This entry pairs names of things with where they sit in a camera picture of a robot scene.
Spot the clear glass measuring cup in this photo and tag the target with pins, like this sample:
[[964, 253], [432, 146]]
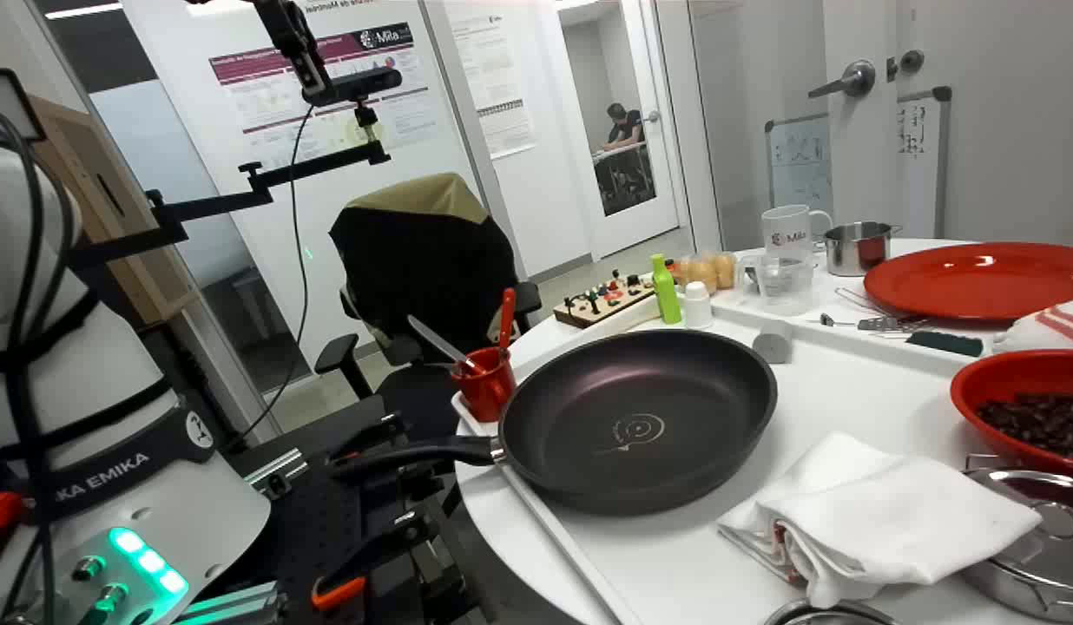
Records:
[[782, 289]]

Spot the silver deadbolt knob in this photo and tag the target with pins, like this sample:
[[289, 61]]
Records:
[[903, 64]]

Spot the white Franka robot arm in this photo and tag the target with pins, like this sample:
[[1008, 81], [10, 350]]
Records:
[[51, 368]]

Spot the small white bottle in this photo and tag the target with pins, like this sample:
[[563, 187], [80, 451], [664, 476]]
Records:
[[694, 306]]

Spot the red spatula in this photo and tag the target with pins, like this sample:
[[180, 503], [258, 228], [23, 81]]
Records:
[[509, 317]]

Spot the red bowl with beans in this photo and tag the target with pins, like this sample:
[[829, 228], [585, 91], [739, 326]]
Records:
[[1008, 385]]

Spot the red utensil cup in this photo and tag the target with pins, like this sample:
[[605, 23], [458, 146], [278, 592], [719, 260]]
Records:
[[486, 385]]

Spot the black camera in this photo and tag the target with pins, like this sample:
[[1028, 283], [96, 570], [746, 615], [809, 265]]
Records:
[[355, 84]]

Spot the small grey cylinder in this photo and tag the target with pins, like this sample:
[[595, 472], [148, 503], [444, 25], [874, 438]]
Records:
[[771, 349]]

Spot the small whiteboard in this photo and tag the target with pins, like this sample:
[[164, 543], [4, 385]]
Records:
[[798, 162]]

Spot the red plate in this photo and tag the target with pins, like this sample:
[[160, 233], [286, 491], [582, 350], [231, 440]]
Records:
[[987, 283]]

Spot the white kitchen towel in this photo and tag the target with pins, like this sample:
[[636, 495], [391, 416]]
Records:
[[892, 521]]

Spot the small dark rectangular block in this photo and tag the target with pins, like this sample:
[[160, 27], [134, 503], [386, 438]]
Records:
[[941, 340]]

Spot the khaki jacket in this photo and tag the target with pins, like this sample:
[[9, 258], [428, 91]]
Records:
[[416, 197]]

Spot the black office chair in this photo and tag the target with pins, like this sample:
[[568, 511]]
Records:
[[426, 283]]

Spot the wooden board with pieces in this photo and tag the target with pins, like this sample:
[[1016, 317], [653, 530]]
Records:
[[605, 304]]

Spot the poster with purple header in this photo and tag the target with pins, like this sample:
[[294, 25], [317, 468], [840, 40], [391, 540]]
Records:
[[267, 87]]

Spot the black camera tripod stand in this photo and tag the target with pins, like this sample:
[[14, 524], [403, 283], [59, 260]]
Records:
[[267, 178]]

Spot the green squeeze bottle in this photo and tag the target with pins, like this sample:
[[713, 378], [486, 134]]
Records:
[[669, 291]]

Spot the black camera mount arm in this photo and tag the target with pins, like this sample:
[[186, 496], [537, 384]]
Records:
[[289, 40]]

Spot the shiny round steel dish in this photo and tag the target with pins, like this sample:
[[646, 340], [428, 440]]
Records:
[[832, 612]]

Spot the steel rimmed container with clasp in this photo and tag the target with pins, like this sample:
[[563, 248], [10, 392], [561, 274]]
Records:
[[1043, 557]]

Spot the steel cup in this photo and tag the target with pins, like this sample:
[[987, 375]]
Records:
[[856, 248]]

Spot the white mug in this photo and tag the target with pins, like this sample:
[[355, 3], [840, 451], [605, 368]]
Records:
[[796, 236]]

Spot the black frying pan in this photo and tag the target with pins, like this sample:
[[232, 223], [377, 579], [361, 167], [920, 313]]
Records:
[[639, 428]]

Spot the red striped white cloth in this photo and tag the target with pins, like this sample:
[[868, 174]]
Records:
[[1055, 324]]

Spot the white paper sheet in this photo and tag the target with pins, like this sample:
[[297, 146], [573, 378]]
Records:
[[920, 162]]

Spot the wooden panel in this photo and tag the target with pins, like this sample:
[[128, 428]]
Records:
[[120, 210]]

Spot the white plastic tray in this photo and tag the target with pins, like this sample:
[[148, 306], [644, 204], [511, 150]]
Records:
[[676, 557]]

